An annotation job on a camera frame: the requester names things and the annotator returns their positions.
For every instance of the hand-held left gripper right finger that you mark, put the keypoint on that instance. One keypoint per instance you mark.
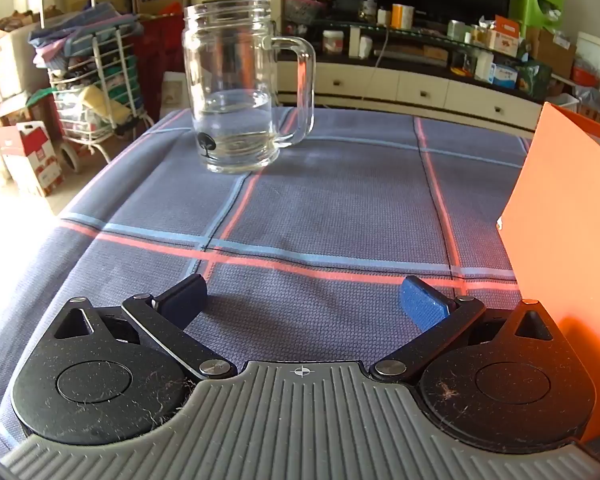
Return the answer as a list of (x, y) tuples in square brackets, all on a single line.
[(422, 302)]

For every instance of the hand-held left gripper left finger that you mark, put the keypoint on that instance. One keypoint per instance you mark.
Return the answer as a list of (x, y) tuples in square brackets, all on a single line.
[(182, 300)]

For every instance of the orange cardboard box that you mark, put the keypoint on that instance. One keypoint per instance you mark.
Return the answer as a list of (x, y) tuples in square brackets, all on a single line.
[(555, 185)]

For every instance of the white television cabinet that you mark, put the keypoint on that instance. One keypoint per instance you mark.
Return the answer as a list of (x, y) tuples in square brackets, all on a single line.
[(420, 92)]

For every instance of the red and white carton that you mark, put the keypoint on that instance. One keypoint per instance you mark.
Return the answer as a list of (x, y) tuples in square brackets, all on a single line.
[(30, 155)]

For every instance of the shopping trolley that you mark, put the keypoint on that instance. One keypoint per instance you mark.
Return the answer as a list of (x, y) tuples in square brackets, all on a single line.
[(100, 85)]

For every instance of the blue and white tissue box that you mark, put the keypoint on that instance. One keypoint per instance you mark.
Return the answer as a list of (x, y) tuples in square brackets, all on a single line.
[(505, 77)]

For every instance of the green snack bag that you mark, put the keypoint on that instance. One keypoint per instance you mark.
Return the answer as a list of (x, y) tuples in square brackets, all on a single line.
[(534, 80)]

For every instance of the white and orange carton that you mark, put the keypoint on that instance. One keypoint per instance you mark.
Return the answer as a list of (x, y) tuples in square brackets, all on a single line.
[(506, 37)]

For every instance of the large brown cardboard box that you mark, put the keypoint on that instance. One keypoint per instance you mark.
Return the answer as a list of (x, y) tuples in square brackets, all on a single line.
[(10, 60)]

